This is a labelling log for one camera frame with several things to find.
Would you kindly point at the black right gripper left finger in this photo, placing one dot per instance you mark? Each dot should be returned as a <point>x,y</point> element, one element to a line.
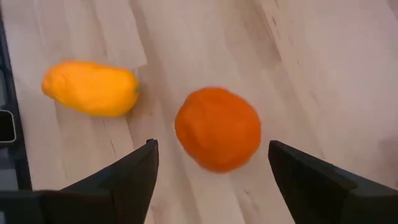
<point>124,186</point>

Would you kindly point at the yellow mango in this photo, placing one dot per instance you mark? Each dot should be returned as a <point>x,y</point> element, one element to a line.
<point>90,88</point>

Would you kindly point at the orange fruit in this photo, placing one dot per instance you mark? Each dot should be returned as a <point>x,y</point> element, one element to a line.
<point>217,129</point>

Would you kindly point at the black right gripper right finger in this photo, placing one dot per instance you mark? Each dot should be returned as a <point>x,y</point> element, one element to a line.
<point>317,193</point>

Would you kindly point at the dark rounded rectangular device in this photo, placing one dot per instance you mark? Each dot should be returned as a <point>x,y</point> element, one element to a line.
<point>6,127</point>

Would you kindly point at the black aluminium table frame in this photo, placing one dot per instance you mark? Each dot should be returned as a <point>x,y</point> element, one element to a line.
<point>21,161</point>

